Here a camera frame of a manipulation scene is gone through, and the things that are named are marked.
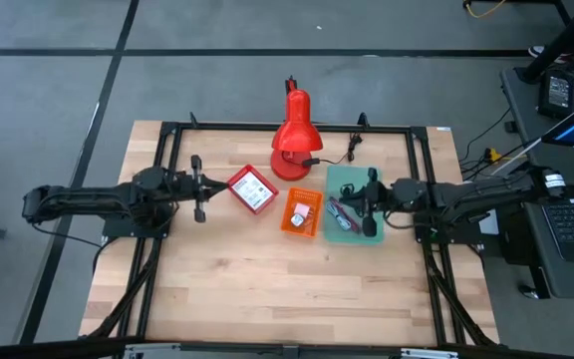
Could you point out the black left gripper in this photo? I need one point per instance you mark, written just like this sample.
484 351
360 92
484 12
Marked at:
198 187

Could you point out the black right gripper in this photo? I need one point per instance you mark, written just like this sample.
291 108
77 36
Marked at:
374 197

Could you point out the white printed card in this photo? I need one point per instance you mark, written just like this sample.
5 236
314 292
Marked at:
252 189

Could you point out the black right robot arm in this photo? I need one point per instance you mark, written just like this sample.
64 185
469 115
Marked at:
466 192

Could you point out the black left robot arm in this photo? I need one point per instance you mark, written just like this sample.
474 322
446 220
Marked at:
92 194

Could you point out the green translucent plastic bin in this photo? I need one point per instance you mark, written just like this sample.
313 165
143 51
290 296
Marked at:
339 177

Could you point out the red plastic basket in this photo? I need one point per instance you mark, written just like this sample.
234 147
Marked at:
234 177

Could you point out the orange plastic basket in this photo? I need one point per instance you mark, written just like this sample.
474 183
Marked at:
314 224

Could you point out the red desk lamp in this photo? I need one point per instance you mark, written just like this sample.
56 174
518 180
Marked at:
297 134

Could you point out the white paper sheet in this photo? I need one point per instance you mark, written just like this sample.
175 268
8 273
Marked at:
490 227

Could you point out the black electronic device box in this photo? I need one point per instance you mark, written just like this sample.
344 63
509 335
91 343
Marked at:
558 92

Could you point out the person's shoe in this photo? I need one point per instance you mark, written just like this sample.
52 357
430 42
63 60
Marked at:
536 51

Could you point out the black slanted desk leg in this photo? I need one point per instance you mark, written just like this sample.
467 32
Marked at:
561 45

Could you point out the black aluminium table frame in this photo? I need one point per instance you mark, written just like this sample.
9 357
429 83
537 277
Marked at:
217 125

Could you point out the silver aluminium bracket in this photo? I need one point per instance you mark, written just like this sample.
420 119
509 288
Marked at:
429 354
152 351

